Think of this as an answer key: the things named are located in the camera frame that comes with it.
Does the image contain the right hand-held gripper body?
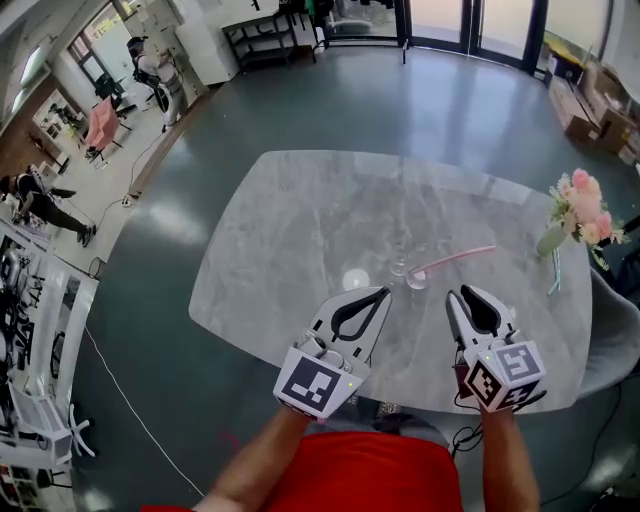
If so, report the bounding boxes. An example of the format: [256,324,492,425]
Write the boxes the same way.
[452,329,548,414]

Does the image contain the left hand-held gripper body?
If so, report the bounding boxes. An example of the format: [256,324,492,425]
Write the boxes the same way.
[273,327,372,424]

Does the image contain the clear glass cup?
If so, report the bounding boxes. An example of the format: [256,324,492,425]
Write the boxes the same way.
[388,244,430,292]

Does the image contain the person's right forearm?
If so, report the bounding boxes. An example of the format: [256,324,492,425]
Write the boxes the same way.
[477,405,542,512]

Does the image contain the person's left forearm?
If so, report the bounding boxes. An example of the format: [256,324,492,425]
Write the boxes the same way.
[192,407,315,512]

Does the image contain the pale green vase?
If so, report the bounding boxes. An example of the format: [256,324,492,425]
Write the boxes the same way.
[535,223,570,258]

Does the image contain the person's red shirt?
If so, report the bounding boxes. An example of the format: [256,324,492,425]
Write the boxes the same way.
[139,431,465,512]

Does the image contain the person's grey trousers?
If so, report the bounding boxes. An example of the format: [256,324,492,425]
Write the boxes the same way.
[324,399,451,449]

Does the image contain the grey upholstered chair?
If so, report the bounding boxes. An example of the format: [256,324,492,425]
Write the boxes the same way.
[574,266,640,401]

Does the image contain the pink flower bouquet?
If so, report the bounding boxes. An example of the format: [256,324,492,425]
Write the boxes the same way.
[548,168,630,247]

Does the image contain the black chair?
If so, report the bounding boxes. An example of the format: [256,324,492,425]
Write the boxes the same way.
[588,213,640,294]

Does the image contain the pile of cardboard boxes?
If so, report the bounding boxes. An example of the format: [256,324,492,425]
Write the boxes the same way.
[548,63,640,166]

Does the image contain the yellow lidded bin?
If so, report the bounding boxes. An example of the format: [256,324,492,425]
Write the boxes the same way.
[541,38,585,82]

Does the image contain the black shelving table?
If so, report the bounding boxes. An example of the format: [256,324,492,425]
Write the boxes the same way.
[221,10,322,72]

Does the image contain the white office chair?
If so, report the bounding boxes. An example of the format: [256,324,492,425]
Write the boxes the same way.
[0,383,97,467]

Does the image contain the white equipment rack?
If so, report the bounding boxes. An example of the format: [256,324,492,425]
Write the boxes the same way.
[0,219,101,401]

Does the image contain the white cabinet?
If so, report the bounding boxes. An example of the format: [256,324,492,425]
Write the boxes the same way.
[173,13,242,87]

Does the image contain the pink chair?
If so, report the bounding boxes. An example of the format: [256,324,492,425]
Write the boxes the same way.
[83,95,132,162]

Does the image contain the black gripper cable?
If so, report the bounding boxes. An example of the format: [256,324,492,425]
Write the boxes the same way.
[451,349,485,454]

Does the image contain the black floor cable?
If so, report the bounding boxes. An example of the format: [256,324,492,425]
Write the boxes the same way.
[542,379,626,506]

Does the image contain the white floor cable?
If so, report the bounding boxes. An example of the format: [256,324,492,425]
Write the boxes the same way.
[81,323,206,498]

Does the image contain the glass door frame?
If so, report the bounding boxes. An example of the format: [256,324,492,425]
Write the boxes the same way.
[402,0,547,69]

